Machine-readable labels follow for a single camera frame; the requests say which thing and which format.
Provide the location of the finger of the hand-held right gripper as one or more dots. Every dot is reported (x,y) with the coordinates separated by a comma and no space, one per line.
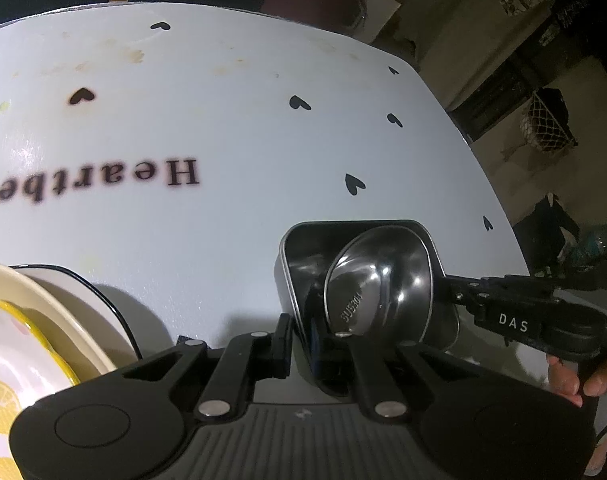
(503,310)

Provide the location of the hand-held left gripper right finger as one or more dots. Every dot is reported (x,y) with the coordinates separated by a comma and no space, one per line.
(317,347)

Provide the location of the white board panel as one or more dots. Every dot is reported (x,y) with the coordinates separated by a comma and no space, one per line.
(391,10)

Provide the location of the scalloped lemon print bowl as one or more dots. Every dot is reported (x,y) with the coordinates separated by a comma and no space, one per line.
(13,360)

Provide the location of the dark cloth pile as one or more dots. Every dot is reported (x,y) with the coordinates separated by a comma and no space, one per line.
(553,235)

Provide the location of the person's right hand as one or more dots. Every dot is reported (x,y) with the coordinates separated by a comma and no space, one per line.
(563,380)

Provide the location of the square white plate blue rim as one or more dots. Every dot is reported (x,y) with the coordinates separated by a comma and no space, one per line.
(98,305)

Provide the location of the round steel bowl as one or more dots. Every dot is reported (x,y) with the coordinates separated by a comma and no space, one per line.
(378,280)

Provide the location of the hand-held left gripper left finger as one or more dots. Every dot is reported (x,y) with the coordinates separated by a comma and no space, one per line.
(283,345)

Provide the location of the square steel tray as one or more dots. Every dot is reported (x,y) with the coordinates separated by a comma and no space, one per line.
(303,260)

